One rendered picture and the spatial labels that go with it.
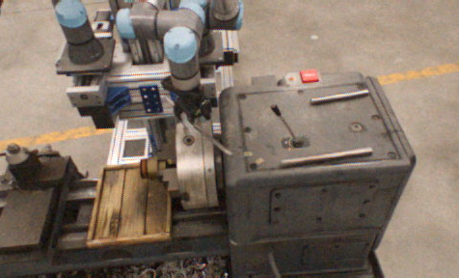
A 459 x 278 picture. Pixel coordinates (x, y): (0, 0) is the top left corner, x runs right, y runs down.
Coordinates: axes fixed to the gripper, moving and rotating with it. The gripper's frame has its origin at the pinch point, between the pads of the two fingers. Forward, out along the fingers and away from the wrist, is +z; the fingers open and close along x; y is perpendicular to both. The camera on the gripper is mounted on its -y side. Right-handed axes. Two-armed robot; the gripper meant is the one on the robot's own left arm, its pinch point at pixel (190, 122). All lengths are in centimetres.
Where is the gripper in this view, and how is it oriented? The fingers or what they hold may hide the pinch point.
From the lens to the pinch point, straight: 127.1
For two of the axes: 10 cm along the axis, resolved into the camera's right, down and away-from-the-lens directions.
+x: 7.7, -5.3, 3.5
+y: 6.4, 6.1, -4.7
